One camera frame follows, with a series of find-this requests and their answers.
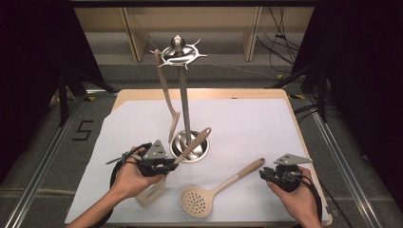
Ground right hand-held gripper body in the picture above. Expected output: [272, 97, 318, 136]
[273, 153, 314, 193]

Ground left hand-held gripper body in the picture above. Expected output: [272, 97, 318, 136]
[137, 139, 168, 178]

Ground beige slotted spatula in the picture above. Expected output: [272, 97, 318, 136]
[135, 126, 213, 208]

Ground beige perforated skimmer spoon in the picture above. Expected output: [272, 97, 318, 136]
[180, 157, 266, 219]

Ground steel utensil rack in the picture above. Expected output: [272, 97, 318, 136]
[150, 34, 211, 164]

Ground beige solid spatula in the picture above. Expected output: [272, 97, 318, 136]
[153, 48, 182, 145]

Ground person's right hand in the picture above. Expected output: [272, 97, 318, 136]
[267, 167, 318, 220]

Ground person's left hand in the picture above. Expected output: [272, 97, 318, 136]
[110, 146, 165, 200]

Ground white paper sheet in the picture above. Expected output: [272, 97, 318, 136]
[65, 98, 331, 224]

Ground black metal stand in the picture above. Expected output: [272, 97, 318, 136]
[265, 60, 329, 124]
[56, 66, 117, 127]

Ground light wooden shelf unit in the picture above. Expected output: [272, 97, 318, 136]
[74, 7, 315, 63]

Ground dark curtain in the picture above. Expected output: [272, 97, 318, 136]
[0, 0, 106, 184]
[291, 0, 403, 203]

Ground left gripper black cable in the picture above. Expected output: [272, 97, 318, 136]
[91, 142, 154, 228]

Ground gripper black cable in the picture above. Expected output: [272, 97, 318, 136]
[293, 172, 324, 222]
[91, 142, 154, 228]

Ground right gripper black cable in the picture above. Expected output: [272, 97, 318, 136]
[293, 172, 324, 222]

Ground thin black floor cable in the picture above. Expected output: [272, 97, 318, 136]
[317, 180, 354, 228]

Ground aluminium floor rail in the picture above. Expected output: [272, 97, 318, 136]
[302, 93, 383, 228]
[3, 89, 118, 228]

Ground black cables beside table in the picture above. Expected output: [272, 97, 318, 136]
[293, 102, 321, 124]

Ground thin white cable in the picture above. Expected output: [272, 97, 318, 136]
[202, 62, 281, 81]

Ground black cable bundle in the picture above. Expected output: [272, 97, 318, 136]
[256, 7, 302, 74]

